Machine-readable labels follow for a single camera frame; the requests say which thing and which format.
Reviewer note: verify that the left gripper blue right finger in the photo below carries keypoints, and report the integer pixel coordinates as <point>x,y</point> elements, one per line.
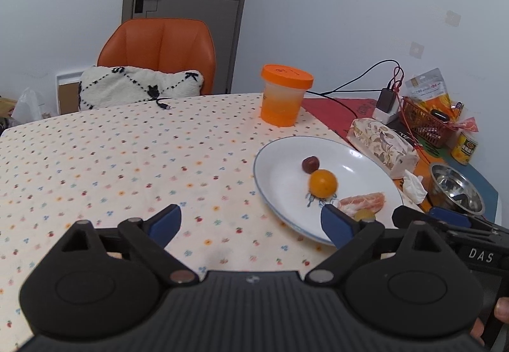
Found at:
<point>354,242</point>

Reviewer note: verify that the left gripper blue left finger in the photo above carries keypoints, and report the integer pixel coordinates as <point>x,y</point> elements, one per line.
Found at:
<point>147,239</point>

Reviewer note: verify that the brown longan fruit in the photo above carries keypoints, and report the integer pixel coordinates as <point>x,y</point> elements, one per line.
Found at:
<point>364,214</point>

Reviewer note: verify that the peeled pomelo segment long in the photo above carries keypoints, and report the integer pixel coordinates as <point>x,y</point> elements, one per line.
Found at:
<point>351,205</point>

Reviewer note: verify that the medium orange mandarin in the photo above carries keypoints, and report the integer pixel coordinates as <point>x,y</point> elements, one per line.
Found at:
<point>322,184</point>

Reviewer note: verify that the dark red jujube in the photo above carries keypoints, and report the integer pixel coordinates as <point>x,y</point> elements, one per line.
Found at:
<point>310,164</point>

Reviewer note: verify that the person's right hand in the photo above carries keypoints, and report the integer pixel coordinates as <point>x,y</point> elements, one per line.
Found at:
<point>489,332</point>

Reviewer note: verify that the stainless steel bowl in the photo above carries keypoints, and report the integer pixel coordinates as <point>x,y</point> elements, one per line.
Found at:
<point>451,190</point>

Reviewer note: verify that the floral white tablecloth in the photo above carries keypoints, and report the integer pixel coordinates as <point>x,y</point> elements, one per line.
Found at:
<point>110,164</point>

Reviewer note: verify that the crumpled white tissue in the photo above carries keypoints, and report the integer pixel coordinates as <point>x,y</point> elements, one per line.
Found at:
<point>413,187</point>

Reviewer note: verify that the white plate blue rim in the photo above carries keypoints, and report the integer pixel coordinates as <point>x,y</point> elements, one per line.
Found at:
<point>297,176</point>

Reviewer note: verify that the floral tissue pack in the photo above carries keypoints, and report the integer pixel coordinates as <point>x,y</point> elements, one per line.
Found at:
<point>384,146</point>

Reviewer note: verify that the yellow tin can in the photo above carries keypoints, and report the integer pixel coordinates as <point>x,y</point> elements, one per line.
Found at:
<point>464,148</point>

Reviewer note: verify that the white power strip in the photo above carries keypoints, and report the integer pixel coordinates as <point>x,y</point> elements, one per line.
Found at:
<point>383,117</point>

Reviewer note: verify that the orange plastic basket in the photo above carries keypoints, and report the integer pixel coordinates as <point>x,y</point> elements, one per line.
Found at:
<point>426,125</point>

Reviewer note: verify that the red patterned table mat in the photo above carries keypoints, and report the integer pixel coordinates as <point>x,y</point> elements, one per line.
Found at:
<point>338,119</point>

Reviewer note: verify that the black charger adapter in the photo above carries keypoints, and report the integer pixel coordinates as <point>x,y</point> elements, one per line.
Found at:
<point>386,100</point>

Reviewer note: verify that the white black patterned cushion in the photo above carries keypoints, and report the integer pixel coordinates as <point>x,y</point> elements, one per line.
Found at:
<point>101,86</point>

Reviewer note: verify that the orange lidded plastic container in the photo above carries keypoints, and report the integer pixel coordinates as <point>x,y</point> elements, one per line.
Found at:
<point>283,93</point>

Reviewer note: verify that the snack bag pouch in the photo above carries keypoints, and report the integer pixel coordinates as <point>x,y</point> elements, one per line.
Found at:
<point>429,89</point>

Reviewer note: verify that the white plastic bag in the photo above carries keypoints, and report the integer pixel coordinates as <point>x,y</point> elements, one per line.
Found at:
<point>30,107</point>

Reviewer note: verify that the orange leather chair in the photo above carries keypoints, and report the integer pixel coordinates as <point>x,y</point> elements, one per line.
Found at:
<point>165,45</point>

